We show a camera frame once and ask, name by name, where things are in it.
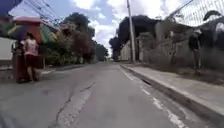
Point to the grey asphalt road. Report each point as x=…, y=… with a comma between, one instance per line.
x=103, y=96

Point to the tall grey utility pole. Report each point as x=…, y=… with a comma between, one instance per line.
x=131, y=30

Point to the row of green trees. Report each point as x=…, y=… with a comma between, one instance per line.
x=75, y=40

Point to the raised concrete sidewalk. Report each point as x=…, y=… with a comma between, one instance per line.
x=186, y=88

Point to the person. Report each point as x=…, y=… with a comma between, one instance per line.
x=31, y=55

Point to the colourful stall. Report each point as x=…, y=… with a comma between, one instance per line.
x=21, y=43

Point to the weathered stone wall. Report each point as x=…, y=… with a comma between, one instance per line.
x=173, y=46

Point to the white wall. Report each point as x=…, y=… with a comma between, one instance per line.
x=6, y=48

